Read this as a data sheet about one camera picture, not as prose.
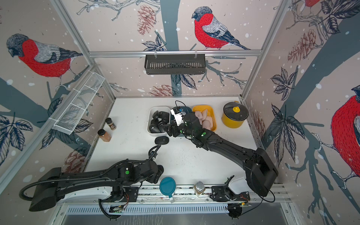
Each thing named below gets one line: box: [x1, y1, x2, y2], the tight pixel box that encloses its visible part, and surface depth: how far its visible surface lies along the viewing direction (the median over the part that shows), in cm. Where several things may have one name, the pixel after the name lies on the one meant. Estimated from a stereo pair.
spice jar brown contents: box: [97, 128, 112, 143], surface depth 92 cm
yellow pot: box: [221, 100, 249, 129], surface depth 97 cm
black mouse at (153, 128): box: [149, 123, 161, 134], surface depth 97 cm
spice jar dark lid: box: [105, 117, 117, 131], surface depth 97 cm
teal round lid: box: [159, 176, 177, 199], surface depth 71 cm
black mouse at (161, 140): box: [154, 135, 170, 145], surface depth 95 cm
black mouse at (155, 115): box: [152, 110, 159, 120], surface depth 106 cm
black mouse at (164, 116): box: [158, 111, 170, 124], surface depth 103 cm
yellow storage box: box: [192, 105, 218, 132], surface depth 108 cm
